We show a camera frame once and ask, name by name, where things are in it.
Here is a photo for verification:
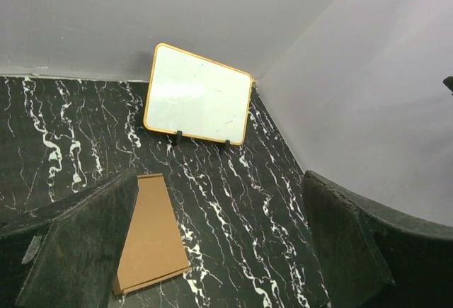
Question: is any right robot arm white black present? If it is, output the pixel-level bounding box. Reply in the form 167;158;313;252
442;76;453;93

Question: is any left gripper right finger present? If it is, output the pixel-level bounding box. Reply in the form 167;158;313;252
302;171;452;307

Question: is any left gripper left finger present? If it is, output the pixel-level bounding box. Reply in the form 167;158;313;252
1;169;139;307

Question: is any brown cardboard box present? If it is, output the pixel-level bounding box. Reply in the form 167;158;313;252
113;173;190;296

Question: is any white board yellow frame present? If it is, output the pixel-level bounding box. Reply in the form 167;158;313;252
143;42;253;146

